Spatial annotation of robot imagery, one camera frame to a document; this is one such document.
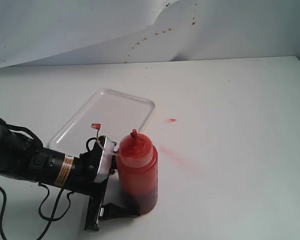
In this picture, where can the red ketchup squeeze bottle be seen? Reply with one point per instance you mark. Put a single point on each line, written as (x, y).
(137, 164)

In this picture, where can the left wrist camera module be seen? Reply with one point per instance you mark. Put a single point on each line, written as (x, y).
(105, 160)

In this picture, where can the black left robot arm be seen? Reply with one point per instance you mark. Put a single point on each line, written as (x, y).
(23, 157)

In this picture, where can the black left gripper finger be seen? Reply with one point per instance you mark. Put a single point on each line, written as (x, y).
(129, 209)

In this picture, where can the white backdrop cloth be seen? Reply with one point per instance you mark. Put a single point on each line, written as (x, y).
(79, 32)

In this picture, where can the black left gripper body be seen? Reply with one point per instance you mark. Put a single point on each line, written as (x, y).
(85, 184)

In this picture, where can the white rectangular plastic tray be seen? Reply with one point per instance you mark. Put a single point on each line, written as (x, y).
(117, 112)

